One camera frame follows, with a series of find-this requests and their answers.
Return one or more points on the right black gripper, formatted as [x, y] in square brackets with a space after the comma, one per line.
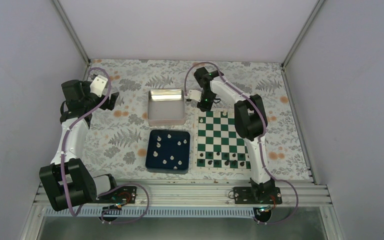
[205, 107]

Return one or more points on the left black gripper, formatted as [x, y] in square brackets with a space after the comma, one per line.
[110, 106]

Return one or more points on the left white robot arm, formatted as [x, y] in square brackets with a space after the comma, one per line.
[66, 181]

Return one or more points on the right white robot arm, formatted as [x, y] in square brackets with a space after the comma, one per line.
[250, 122]

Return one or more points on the green white chess board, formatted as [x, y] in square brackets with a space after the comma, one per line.
[214, 132]

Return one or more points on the black chess pieces row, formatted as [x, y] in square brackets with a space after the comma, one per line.
[223, 160]

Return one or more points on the silver metal tin tray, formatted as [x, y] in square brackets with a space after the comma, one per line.
[166, 107]

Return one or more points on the blue square tray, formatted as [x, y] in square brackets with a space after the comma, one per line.
[168, 151]

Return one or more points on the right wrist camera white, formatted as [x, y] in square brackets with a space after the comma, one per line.
[193, 95]

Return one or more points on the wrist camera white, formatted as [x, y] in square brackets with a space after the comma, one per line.
[193, 95]
[98, 85]

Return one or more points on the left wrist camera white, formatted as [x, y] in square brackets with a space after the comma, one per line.
[98, 85]

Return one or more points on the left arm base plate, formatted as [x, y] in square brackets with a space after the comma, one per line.
[123, 195]

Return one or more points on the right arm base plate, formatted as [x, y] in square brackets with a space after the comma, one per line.
[247, 196]

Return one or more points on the aluminium rail frame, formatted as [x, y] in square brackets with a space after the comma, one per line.
[215, 199]

